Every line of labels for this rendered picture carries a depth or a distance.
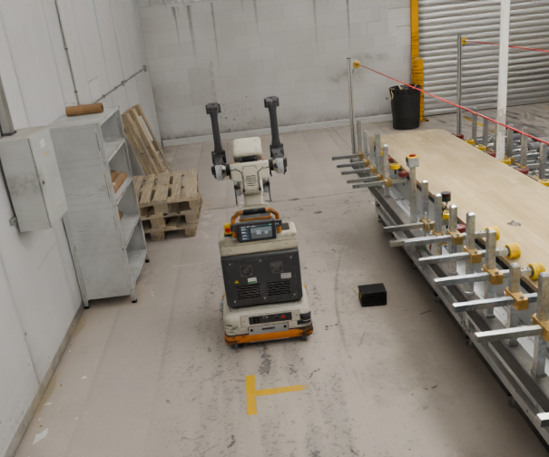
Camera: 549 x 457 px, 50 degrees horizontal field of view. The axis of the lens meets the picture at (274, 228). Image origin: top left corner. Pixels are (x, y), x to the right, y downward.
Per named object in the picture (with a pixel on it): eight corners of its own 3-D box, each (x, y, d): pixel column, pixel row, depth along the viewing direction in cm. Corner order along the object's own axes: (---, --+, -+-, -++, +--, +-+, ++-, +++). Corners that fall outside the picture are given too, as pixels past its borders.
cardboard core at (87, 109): (64, 107, 492) (100, 103, 493) (66, 106, 499) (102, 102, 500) (66, 117, 495) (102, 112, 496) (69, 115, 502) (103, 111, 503)
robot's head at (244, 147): (262, 152, 413) (259, 134, 419) (232, 156, 413) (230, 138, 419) (263, 162, 427) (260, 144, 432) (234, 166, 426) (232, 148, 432)
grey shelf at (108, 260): (84, 309, 501) (40, 130, 446) (104, 266, 585) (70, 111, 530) (136, 302, 502) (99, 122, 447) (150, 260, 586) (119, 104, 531)
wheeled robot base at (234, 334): (314, 337, 415) (311, 306, 406) (225, 348, 413) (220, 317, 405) (304, 294, 478) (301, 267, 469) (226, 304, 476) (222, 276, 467)
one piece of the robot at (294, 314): (300, 320, 409) (299, 309, 406) (241, 327, 408) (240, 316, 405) (299, 318, 411) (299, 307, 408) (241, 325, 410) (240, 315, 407)
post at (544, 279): (535, 379, 244) (543, 275, 227) (532, 374, 247) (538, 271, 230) (544, 378, 244) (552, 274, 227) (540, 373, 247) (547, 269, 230)
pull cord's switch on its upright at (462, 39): (459, 148, 598) (461, 34, 559) (455, 144, 612) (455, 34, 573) (467, 147, 598) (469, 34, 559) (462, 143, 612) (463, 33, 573)
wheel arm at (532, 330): (477, 343, 231) (477, 336, 230) (474, 339, 234) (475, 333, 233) (568, 331, 232) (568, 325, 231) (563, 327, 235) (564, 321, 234)
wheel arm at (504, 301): (455, 313, 254) (455, 306, 253) (452, 309, 257) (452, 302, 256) (567, 298, 256) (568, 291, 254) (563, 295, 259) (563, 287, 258)
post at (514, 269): (508, 360, 270) (513, 266, 253) (504, 355, 273) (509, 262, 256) (515, 359, 270) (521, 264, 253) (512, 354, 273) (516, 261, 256)
